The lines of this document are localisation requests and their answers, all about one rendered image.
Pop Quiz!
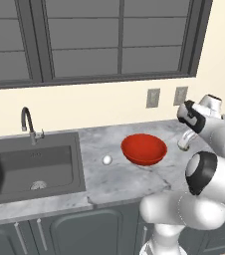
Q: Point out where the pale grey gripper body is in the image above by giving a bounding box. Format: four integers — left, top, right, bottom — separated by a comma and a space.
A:
177, 129, 198, 152

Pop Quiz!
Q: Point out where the red bowl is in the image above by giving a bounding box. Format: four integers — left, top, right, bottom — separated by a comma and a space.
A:
120, 132, 168, 167

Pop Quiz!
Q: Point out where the dark grey sink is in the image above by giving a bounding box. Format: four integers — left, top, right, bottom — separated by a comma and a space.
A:
0, 130, 87, 207

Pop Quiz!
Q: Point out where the white egg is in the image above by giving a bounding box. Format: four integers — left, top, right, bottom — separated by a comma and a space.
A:
102, 154, 113, 165

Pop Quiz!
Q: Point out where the dark grey framed window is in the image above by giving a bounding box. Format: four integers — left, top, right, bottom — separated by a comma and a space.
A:
0, 0, 214, 91

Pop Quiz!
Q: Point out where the dark grey tap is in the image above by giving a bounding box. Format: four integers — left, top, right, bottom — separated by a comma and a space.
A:
20, 106, 46, 146

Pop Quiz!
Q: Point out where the grey wall outlet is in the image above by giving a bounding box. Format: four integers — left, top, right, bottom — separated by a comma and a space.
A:
173, 86, 189, 107
145, 88, 161, 110

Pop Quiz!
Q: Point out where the silver cupboard handle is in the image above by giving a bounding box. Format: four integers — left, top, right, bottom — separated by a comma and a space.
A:
13, 221, 29, 255
36, 217, 49, 252
142, 225, 149, 247

